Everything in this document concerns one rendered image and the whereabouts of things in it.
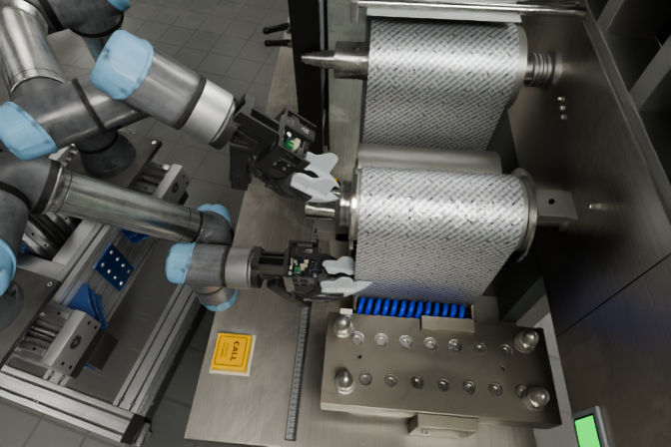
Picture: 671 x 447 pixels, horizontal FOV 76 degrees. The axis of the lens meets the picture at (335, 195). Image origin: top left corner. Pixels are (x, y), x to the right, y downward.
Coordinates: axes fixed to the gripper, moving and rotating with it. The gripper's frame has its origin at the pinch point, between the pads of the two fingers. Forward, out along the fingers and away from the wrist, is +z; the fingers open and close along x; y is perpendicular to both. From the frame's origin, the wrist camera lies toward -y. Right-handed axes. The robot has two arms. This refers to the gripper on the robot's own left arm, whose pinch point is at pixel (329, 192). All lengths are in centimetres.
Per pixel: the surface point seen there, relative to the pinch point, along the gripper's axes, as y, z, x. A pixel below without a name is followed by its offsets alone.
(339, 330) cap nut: -14.9, 16.3, -14.7
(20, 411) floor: -173, -9, -21
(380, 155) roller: 2.4, 8.7, 11.5
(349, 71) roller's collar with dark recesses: 6.2, -2.8, 21.3
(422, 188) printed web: 12.1, 8.1, -1.1
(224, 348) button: -39.9, 6.5, -16.1
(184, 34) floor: -176, -13, 219
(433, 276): 1.4, 23.0, -6.7
